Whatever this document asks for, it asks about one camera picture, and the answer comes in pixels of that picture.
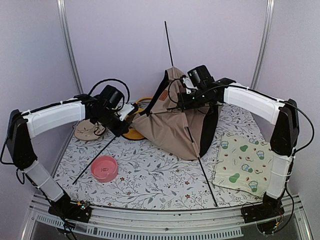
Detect yellow double bowl holder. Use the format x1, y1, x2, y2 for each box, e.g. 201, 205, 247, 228
122, 97, 152, 141

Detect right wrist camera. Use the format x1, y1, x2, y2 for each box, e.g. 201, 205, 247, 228
180, 75, 195, 94

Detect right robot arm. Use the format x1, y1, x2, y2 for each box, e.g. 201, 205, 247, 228
177, 65, 300, 218

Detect avocado print pet mat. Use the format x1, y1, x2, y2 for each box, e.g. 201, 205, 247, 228
213, 133, 273, 197

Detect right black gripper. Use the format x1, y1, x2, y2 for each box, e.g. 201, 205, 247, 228
176, 87, 208, 111

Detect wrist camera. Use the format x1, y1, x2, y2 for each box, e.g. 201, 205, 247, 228
116, 103, 139, 121
180, 75, 195, 94

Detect left aluminium frame post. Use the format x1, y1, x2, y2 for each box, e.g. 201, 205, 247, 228
56, 0, 84, 94

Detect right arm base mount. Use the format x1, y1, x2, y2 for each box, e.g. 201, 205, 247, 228
240, 202, 285, 223

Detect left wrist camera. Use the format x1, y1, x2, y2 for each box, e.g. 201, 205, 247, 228
116, 103, 139, 121

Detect front aluminium rail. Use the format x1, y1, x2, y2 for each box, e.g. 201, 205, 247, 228
20, 194, 317, 240

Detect aluminium frame post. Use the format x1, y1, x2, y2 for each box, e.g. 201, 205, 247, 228
250, 0, 275, 89
56, 0, 84, 94

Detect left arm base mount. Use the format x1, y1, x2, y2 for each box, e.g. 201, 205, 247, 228
48, 198, 92, 223

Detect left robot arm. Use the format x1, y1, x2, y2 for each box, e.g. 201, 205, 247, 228
5, 85, 138, 217

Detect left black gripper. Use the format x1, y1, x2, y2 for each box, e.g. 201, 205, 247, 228
94, 108, 131, 137

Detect floral table cloth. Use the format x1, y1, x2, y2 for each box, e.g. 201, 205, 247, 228
54, 105, 263, 210

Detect beige pet tent fabric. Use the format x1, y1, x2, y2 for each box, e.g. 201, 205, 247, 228
135, 66, 222, 161

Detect beige leaf plate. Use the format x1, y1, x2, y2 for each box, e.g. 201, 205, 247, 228
74, 120, 106, 141

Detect pink pet bowl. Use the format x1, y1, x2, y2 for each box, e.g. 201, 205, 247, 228
90, 155, 118, 183

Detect black tent pole one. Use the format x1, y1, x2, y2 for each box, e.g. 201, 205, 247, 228
164, 20, 218, 207

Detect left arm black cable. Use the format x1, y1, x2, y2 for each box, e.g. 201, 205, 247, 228
88, 78, 131, 106

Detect black tent pole two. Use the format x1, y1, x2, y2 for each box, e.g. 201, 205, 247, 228
72, 107, 181, 185

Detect right aluminium frame post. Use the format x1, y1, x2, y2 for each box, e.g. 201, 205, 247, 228
250, 0, 275, 89

